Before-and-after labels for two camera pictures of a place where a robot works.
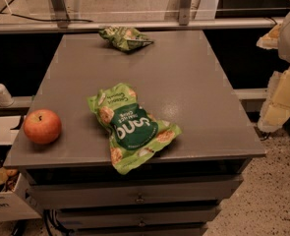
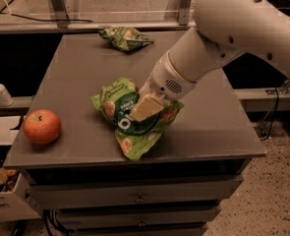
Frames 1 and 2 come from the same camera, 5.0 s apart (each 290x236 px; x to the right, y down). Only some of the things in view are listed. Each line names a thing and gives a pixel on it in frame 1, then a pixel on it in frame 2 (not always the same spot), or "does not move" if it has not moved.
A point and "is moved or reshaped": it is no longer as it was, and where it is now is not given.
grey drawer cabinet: (178, 82) does not move
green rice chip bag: (134, 133) is moved or reshaped
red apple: (42, 126) does not move
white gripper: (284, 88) to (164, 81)
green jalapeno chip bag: (126, 38) does not move
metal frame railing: (59, 21) does not move
